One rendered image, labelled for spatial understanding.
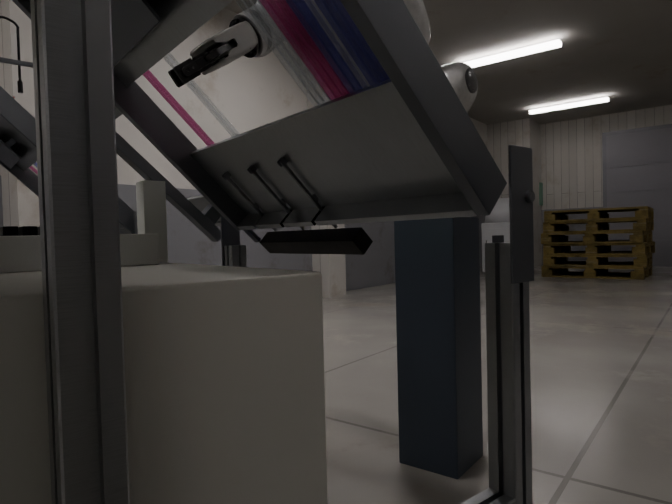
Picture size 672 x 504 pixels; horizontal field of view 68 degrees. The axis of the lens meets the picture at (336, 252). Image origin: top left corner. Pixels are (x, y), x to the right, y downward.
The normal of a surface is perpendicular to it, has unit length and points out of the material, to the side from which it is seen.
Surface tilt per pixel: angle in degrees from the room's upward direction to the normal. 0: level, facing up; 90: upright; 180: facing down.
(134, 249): 90
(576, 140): 90
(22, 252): 90
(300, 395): 90
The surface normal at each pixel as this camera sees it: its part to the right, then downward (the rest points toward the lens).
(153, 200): 0.63, 0.00
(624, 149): -0.61, 0.04
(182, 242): 0.79, 0.00
